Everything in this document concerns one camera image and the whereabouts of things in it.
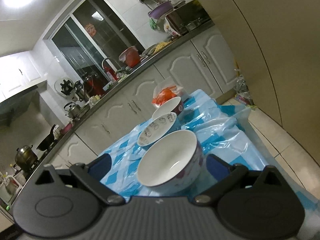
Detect clear plastic bag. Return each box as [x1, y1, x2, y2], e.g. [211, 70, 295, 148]
[234, 60, 255, 109]

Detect red thermos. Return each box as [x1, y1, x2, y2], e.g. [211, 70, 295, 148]
[84, 73, 105, 99]

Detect wall utensil rack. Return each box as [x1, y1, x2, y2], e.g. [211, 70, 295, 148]
[54, 77, 74, 97]

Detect white kitchen base cabinets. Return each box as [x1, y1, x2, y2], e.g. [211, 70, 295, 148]
[49, 26, 244, 170]

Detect blue checked plastic tablecloth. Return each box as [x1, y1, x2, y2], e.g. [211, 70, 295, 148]
[99, 89, 315, 210]

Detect red bucket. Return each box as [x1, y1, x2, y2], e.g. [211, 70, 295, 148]
[119, 46, 141, 68]

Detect black frying pan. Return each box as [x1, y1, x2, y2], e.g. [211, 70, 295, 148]
[37, 124, 59, 152]

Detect beige refrigerator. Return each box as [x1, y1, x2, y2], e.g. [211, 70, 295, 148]
[195, 0, 320, 180]

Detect range hood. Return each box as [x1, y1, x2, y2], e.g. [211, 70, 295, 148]
[0, 80, 48, 128]

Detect blue cartoon bowl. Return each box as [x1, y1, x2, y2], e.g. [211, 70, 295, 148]
[137, 113, 181, 149]

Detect yellow food pile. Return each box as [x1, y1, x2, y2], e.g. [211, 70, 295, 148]
[152, 40, 173, 52]

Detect white wall cabinet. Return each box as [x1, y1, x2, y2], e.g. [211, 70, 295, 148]
[0, 51, 42, 100]

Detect white bowl with dark rim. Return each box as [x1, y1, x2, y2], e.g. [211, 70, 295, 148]
[152, 96, 185, 120]

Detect steel stock pot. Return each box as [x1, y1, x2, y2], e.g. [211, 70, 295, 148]
[14, 144, 38, 170]

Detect gas stove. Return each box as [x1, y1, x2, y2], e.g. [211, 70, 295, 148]
[12, 160, 43, 178]

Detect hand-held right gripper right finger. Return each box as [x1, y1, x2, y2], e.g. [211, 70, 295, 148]
[194, 154, 293, 204]

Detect steel faucet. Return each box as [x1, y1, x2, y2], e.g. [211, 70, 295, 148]
[102, 57, 118, 73]

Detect orange plastic bag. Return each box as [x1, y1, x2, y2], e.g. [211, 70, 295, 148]
[152, 85, 185, 105]

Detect steel kettle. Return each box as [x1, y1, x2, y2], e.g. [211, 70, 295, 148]
[64, 102, 82, 119]

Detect floral bag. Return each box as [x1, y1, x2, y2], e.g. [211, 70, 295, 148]
[163, 20, 181, 37]

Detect grey kitchen countertop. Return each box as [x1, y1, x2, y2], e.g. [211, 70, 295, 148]
[15, 20, 215, 195]

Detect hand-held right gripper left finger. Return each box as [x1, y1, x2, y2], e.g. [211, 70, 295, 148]
[27, 154, 125, 206]

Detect sliding window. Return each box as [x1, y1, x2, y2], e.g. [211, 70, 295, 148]
[44, 0, 145, 98]

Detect white bowl with pink print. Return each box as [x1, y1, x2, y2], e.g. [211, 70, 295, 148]
[137, 130, 203, 194]

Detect purple basin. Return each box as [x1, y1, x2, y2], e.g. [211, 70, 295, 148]
[148, 0, 173, 18]

